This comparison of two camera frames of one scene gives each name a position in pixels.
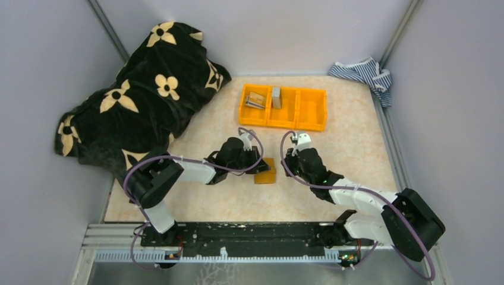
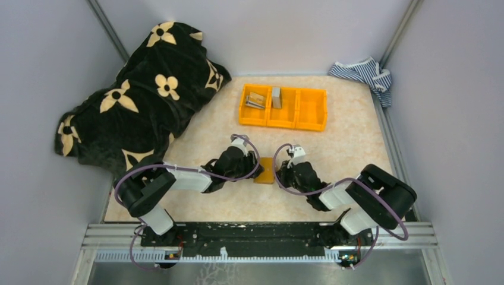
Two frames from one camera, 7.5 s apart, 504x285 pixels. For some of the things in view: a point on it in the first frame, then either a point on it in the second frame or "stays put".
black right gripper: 298,158 to 286,171
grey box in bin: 276,99 stays put
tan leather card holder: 267,177 stays put
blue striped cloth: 369,71 stays put
